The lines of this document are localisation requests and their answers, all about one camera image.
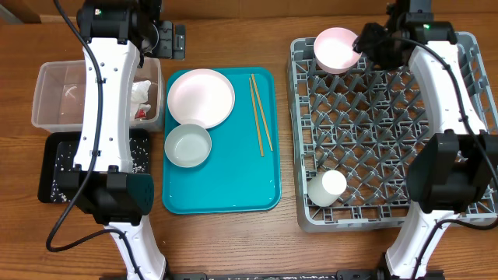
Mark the left wooden chopstick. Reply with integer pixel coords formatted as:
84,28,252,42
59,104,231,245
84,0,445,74
249,78,265,157

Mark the large pink plate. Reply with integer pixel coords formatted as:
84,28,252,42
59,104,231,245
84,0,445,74
167,68,235,129

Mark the grey dishwasher rack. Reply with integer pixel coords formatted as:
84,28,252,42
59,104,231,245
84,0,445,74
286,31,498,233

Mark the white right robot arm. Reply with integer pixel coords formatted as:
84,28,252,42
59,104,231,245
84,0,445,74
353,0,497,279

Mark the clear plastic waste bin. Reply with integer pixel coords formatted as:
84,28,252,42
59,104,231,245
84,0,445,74
31,58,165,133

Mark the right wooden chopstick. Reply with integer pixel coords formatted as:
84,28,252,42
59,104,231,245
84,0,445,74
251,74,273,152

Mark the black tray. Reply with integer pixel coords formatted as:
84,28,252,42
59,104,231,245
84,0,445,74
38,128,151,203

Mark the red wrapper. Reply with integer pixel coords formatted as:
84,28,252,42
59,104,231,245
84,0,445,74
135,109,147,119

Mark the wooden chopstick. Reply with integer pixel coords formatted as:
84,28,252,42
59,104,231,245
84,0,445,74
249,78,265,157
251,74,273,152

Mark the small pink bowl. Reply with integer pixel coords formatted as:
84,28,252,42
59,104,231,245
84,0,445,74
314,27,361,75

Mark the white cup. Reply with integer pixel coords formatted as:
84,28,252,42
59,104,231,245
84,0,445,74
307,170,347,207

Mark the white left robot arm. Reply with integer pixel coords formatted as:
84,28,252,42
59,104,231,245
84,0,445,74
58,1,173,279

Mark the white napkin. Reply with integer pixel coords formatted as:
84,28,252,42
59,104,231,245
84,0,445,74
130,80,151,121

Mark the grey bowl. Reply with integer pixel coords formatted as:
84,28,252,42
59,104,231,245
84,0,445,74
164,124,212,168

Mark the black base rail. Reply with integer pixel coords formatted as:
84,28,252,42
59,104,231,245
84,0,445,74
99,270,444,280

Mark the teal serving tray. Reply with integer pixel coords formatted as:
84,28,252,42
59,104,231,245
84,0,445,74
162,67,282,214

